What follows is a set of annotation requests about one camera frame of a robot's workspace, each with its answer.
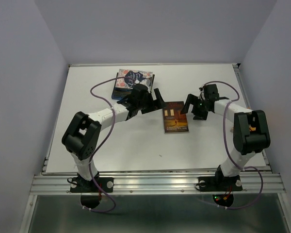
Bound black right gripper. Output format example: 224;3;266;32
179;93;210;120

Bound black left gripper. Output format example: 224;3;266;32
137;88;166;114

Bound dark brown book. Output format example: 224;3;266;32
162;101;189;134

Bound Little Women book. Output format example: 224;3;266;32
115;69;154;89

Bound blue sunset cover book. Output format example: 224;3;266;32
111;90;131;100

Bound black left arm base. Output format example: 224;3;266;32
67;176;114;193

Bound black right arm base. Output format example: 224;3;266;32
195;166;243;192

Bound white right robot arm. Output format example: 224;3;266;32
181;81;271;189

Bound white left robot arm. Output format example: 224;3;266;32
62;84;166;191

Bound aluminium right side rail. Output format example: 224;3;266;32
232;63;272;171

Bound aluminium rail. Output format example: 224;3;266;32
232;63;272;171
30;172;286;196

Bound aluminium front rail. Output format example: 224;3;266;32
30;172;286;196

